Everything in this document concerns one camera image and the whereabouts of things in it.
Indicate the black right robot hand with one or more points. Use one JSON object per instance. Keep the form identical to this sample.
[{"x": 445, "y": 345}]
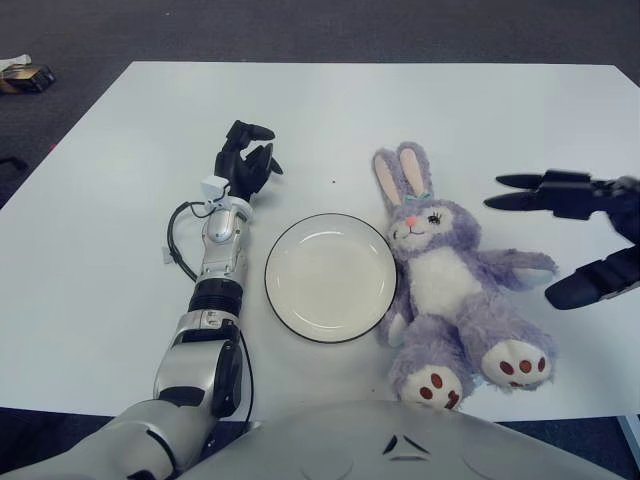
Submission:
[{"x": 565, "y": 195}]

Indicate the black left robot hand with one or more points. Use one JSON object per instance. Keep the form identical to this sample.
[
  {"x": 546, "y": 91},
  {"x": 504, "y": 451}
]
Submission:
[{"x": 240, "y": 167}]

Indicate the purple plush bunny doll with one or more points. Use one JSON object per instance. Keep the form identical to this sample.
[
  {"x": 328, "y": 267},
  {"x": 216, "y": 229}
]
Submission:
[{"x": 440, "y": 280}]

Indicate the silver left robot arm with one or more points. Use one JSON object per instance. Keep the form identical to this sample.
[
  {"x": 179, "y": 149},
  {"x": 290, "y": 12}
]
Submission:
[{"x": 220, "y": 260}]

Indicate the white plate with black rim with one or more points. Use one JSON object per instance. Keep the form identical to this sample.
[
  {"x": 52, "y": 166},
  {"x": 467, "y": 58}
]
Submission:
[{"x": 330, "y": 280}]

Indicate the white left wrist module box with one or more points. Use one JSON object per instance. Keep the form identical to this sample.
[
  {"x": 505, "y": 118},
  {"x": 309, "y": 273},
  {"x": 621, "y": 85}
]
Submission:
[{"x": 215, "y": 188}]

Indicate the dark cardboard box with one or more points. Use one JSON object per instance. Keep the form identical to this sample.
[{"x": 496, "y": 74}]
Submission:
[{"x": 27, "y": 80}]

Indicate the crumpled white paper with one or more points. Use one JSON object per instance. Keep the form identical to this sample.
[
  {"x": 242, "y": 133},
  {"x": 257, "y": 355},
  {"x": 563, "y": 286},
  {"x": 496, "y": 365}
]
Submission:
[{"x": 12, "y": 62}]

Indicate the grey robot torso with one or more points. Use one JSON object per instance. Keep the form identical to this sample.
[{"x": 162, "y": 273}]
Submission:
[{"x": 400, "y": 450}]

